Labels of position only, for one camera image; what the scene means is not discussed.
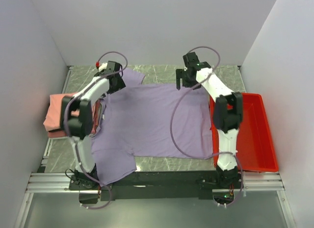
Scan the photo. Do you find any aluminium rail frame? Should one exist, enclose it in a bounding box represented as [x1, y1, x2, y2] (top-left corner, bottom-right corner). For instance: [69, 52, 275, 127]
[14, 66, 295, 228]

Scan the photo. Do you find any red plastic bin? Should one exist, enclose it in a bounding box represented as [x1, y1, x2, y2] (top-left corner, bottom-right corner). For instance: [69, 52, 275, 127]
[209, 92, 279, 174]

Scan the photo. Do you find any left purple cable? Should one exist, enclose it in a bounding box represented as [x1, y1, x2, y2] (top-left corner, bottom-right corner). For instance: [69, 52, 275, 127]
[62, 51, 129, 210]

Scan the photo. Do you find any purple cable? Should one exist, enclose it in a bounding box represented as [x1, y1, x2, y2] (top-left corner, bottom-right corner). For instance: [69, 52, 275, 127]
[170, 46, 244, 209]
[62, 51, 129, 210]

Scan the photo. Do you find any purple t-shirt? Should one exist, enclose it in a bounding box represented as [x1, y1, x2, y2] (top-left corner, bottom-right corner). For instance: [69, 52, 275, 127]
[91, 69, 212, 184]

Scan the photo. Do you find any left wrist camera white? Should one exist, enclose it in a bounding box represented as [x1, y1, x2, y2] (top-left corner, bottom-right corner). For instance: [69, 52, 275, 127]
[97, 63, 107, 73]

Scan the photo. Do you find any folded salmon pink t-shirt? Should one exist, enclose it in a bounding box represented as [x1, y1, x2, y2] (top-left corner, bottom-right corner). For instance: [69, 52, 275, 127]
[43, 93, 76, 131]

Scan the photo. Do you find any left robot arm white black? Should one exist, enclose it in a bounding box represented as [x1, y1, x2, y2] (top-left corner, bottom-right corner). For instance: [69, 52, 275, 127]
[60, 61, 126, 190]

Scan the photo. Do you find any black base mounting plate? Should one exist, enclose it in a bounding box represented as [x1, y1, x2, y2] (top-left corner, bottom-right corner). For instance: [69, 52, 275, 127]
[69, 171, 242, 204]

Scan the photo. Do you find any folded dusty red t-shirt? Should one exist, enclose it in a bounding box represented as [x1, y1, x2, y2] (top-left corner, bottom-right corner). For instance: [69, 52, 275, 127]
[47, 101, 103, 138]

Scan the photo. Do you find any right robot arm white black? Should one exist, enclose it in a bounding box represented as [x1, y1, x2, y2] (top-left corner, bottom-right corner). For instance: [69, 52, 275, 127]
[176, 51, 243, 188]

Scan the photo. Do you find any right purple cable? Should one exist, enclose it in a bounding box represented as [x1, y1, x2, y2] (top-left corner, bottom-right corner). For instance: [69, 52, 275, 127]
[170, 46, 244, 209]

